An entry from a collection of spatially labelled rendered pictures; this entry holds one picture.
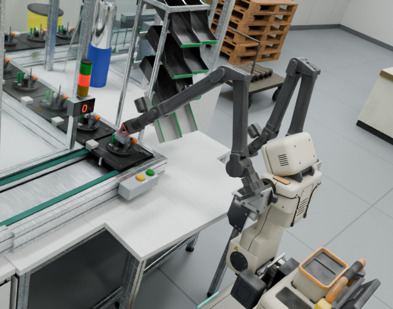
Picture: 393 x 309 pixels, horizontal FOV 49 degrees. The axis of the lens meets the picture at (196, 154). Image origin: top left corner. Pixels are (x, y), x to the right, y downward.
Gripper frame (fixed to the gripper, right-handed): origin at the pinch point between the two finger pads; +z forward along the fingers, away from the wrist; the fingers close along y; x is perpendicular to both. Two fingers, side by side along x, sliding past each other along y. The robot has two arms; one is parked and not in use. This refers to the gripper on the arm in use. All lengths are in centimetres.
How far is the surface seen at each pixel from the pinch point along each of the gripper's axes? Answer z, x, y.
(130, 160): 1.3, 14.3, 2.2
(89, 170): 12.0, 10.9, 18.8
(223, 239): 55, 97, -103
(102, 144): 13.1, 1.3, 4.0
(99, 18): 33, -75, -54
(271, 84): 97, -3, -372
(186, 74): -28.4, -13.0, -27.7
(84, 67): -16.5, -28.9, 21.5
